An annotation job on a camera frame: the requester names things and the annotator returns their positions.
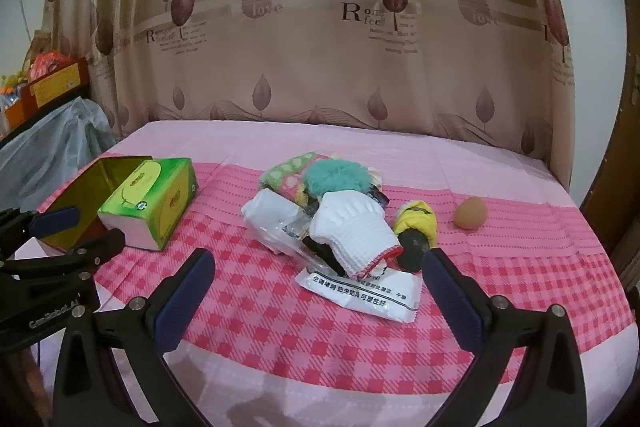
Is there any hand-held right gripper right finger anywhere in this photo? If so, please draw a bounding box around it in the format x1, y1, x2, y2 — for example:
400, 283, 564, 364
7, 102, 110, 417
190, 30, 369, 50
422, 248, 588, 427

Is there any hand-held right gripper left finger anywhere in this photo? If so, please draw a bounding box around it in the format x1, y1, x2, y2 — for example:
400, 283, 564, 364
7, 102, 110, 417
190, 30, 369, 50
52, 248, 216, 427

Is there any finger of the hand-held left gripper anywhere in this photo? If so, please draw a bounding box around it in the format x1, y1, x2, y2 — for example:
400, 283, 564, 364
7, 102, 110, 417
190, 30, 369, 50
0, 206, 82, 258
0, 228, 126, 281

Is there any gold tin box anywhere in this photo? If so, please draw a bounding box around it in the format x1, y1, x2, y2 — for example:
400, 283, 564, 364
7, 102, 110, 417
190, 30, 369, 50
37, 155, 153, 253

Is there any yellow plush toy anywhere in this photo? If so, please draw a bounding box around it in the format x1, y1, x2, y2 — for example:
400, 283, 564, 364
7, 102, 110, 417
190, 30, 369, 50
393, 201, 440, 273

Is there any white printed sachet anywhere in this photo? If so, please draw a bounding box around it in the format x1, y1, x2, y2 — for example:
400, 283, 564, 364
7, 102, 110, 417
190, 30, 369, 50
294, 264, 425, 324

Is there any beige makeup sponge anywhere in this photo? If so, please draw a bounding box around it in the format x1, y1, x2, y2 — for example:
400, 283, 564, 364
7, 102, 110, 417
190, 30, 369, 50
454, 198, 487, 230

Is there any white towel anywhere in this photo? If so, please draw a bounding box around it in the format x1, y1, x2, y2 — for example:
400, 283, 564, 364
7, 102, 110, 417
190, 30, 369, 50
309, 192, 402, 279

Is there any blue and black packet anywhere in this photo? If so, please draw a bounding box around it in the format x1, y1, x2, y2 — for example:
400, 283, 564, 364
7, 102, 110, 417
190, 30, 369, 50
366, 186, 392, 208

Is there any dotted striped towel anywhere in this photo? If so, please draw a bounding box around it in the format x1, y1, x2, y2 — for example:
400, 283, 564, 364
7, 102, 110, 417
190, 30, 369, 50
260, 151, 333, 204

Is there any teal fluffy puff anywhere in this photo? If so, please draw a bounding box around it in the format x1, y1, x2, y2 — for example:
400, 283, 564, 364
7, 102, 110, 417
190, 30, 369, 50
303, 159, 371, 198

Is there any person's left forearm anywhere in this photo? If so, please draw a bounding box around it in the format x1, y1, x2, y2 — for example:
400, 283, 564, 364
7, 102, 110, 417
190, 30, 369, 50
0, 349, 51, 427

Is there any green tissue pack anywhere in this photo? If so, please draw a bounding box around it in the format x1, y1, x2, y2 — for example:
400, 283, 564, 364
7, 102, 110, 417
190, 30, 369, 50
96, 158, 199, 252

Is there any translucent grey plastic bag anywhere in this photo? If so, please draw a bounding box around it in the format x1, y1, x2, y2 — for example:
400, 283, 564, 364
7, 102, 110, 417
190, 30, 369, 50
0, 96, 117, 208

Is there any pink checked cloth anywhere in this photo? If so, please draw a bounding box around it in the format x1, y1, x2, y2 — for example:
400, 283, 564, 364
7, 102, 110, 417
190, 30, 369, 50
30, 119, 640, 427

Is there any small orange box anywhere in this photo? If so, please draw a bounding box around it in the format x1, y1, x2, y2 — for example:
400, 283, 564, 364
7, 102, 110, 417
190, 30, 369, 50
5, 99, 32, 131

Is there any orange box with yellow label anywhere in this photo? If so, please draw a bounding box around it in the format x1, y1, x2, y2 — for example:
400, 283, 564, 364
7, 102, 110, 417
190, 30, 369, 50
27, 57, 91, 112

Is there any red plastic bag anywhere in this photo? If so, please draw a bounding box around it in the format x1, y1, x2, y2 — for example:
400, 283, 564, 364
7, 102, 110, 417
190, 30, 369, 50
30, 52, 67, 80

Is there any beige leaf print curtain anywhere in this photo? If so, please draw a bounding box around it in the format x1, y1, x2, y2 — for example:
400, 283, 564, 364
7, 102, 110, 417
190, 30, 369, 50
42, 0, 573, 188

